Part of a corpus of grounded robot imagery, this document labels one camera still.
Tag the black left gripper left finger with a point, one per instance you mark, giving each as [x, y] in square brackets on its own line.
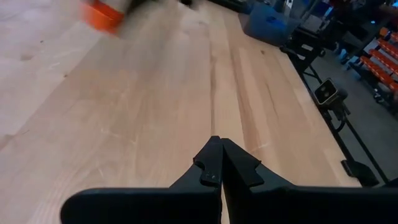
[155, 205]

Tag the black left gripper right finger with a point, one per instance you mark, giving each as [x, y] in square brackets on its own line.
[295, 205]

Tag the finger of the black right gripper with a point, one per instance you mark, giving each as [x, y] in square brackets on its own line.
[135, 5]

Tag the orange toy brick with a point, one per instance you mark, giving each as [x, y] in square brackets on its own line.
[101, 17]

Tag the grey translucent plastic bin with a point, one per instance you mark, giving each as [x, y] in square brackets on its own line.
[267, 25]

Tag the orange striped rack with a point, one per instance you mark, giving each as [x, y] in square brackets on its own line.
[381, 62]

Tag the black table-level camera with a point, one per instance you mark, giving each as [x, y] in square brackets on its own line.
[328, 92]

